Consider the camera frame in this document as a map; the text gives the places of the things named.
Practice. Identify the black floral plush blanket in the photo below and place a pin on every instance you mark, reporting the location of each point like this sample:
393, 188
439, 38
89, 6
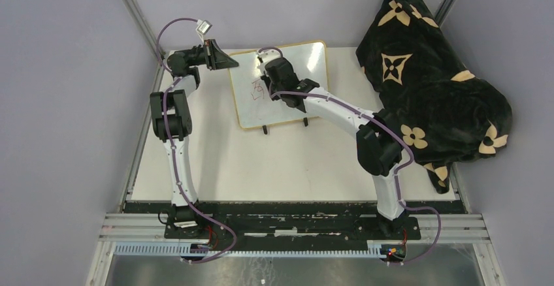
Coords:
446, 114

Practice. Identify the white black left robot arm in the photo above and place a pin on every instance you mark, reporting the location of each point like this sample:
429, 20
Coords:
172, 124

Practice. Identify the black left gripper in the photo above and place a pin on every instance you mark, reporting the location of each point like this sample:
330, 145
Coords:
216, 58

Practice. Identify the left aluminium frame post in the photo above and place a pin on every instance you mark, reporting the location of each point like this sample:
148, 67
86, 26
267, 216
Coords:
144, 27

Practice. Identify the yellow framed whiteboard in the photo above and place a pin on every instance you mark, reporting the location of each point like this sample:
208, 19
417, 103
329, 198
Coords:
253, 105

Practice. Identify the small electronics board with led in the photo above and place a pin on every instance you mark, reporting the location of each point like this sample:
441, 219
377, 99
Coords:
394, 253

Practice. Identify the grey toothed cable rail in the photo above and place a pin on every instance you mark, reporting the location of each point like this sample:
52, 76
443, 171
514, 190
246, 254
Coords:
191, 250

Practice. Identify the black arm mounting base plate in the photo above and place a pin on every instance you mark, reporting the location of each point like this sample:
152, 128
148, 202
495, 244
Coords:
281, 226

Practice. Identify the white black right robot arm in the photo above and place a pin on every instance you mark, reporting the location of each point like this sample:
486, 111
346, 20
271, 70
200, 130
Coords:
379, 149

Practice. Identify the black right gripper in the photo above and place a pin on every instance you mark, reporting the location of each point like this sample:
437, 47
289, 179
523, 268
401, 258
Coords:
267, 78

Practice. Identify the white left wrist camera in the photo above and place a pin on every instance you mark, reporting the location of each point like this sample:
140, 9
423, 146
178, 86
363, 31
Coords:
203, 27

